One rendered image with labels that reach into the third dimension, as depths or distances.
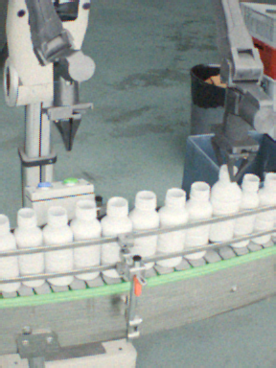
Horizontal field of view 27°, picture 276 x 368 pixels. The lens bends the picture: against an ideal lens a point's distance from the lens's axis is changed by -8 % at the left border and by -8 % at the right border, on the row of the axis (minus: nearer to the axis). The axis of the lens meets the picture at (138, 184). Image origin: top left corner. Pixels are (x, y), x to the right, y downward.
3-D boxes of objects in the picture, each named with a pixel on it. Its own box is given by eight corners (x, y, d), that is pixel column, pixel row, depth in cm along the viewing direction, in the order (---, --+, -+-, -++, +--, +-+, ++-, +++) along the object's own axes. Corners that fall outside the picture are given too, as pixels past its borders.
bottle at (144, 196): (158, 269, 124) (167, 201, 116) (130, 274, 122) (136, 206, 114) (148, 253, 129) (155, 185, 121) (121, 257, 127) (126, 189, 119)
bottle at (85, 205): (103, 268, 123) (106, 200, 115) (93, 285, 118) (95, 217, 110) (77, 261, 125) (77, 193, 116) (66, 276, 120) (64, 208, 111)
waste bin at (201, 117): (201, 195, 343) (214, 91, 310) (168, 157, 378) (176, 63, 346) (264, 184, 359) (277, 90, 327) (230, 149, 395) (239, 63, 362)
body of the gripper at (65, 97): (94, 110, 125) (92, 77, 124) (47, 117, 122) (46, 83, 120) (84, 109, 131) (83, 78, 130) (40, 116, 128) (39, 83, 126)
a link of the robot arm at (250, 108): (255, 56, 112) (219, 55, 109) (287, 77, 103) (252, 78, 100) (251, 105, 119) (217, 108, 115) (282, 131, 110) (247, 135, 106)
